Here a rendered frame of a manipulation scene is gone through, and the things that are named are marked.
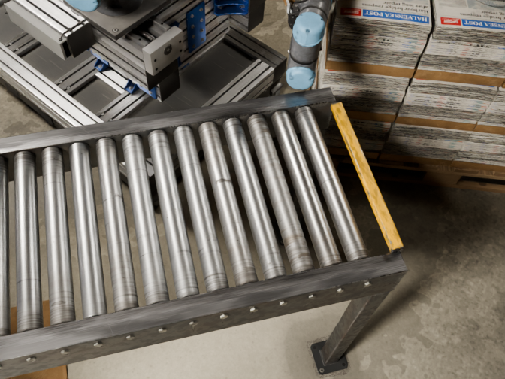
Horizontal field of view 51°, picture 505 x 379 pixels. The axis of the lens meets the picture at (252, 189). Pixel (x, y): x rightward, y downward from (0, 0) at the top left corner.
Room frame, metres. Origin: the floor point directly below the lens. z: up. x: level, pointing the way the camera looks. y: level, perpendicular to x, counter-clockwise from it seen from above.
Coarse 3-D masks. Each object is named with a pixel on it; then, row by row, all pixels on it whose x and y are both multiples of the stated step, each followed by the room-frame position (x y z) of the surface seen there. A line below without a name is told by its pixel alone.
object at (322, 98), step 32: (288, 96) 0.96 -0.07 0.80; (320, 96) 0.97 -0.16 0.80; (64, 128) 0.79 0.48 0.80; (96, 128) 0.80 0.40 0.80; (128, 128) 0.81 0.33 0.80; (160, 128) 0.82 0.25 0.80; (192, 128) 0.84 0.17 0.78; (320, 128) 0.96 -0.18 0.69; (64, 160) 0.73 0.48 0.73; (96, 160) 0.76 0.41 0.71
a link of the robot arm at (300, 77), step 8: (288, 64) 1.03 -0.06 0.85; (296, 64) 1.00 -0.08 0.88; (312, 64) 1.01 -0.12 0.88; (288, 72) 1.00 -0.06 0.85; (296, 72) 0.98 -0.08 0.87; (304, 72) 0.98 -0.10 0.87; (312, 72) 1.00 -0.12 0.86; (288, 80) 0.98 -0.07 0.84; (296, 80) 0.98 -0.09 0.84; (304, 80) 0.98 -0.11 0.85; (312, 80) 0.98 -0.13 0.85; (296, 88) 0.98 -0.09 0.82; (304, 88) 0.98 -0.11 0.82
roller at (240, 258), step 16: (208, 128) 0.83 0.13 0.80; (208, 144) 0.78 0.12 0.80; (208, 160) 0.74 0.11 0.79; (224, 160) 0.74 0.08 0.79; (224, 176) 0.69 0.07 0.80; (224, 192) 0.65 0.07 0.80; (224, 208) 0.60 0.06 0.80; (224, 224) 0.57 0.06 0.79; (240, 224) 0.57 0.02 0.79; (240, 240) 0.53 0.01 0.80; (240, 256) 0.49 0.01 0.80; (240, 272) 0.45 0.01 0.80
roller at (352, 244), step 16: (304, 112) 0.91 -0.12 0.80; (304, 128) 0.87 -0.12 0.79; (320, 144) 0.81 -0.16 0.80; (320, 160) 0.77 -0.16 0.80; (320, 176) 0.73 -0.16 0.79; (336, 176) 0.72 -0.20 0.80; (336, 192) 0.68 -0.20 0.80; (336, 208) 0.63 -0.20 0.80; (336, 224) 0.60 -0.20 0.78; (352, 224) 0.59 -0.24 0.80; (352, 240) 0.55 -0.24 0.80; (352, 256) 0.52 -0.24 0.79; (368, 256) 0.52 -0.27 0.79
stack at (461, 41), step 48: (336, 0) 1.36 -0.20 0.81; (384, 0) 1.36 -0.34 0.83; (432, 0) 1.40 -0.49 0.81; (480, 0) 1.40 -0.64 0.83; (336, 48) 1.27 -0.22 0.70; (384, 48) 1.27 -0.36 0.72; (432, 48) 1.27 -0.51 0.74; (480, 48) 1.27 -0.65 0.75; (336, 96) 1.27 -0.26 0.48; (384, 96) 1.26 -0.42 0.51; (432, 96) 1.26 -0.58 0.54; (480, 96) 1.26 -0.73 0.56; (336, 144) 1.27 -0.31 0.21; (384, 144) 1.28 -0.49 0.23; (432, 144) 1.27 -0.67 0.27; (480, 144) 1.26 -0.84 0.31
